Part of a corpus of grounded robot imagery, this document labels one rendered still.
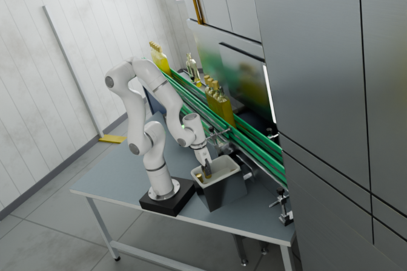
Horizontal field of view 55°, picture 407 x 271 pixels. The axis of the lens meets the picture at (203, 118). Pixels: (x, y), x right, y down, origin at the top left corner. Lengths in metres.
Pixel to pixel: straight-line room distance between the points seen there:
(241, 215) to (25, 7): 3.24
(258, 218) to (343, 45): 1.42
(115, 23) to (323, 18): 4.60
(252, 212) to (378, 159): 1.34
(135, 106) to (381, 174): 1.39
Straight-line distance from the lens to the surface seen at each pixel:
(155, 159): 2.14
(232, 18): 2.04
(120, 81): 1.89
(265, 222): 2.03
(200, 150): 1.88
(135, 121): 2.01
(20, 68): 4.40
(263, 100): 1.97
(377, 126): 0.77
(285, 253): 2.07
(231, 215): 2.11
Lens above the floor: 2.15
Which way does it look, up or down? 27 degrees down
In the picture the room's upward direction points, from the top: 16 degrees counter-clockwise
